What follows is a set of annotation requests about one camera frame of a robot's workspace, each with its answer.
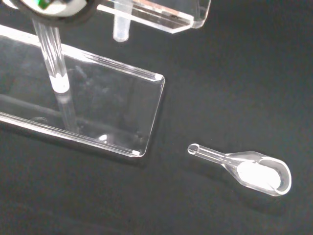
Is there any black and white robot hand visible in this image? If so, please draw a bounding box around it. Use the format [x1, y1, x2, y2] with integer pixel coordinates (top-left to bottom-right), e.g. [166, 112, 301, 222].
[2, 0, 100, 25]

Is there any transparent funnel stand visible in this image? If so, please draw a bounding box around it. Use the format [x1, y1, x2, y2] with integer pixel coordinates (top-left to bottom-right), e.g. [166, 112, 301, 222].
[0, 0, 212, 159]

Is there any glass weighing funnel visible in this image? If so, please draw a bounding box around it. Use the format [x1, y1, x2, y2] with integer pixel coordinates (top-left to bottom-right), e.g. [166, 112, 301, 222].
[187, 143, 292, 197]

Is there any black bench cloth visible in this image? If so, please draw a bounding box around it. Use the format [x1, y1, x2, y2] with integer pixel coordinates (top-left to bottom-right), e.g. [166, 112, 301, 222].
[0, 0, 313, 235]

